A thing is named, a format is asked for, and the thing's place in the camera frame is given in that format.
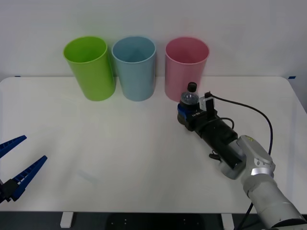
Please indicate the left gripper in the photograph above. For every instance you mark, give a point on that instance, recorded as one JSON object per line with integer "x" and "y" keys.
{"x": 1, "y": 192}

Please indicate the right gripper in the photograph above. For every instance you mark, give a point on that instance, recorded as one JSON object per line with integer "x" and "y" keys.
{"x": 199, "y": 119}

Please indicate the dark bottle with black cap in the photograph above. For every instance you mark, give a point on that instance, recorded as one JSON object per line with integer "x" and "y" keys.
{"x": 189, "y": 97}

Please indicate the pink plastic bin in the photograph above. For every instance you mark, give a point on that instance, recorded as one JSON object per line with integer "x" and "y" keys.
{"x": 178, "y": 74}

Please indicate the pale blue plastic bin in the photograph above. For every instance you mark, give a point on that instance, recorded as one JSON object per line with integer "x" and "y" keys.
{"x": 136, "y": 79}

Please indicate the white table leg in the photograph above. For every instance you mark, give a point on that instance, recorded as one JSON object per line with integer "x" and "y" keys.
{"x": 227, "y": 221}
{"x": 66, "y": 220}

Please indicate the green plastic bin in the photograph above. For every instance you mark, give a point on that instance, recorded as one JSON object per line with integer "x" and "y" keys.
{"x": 91, "y": 76}

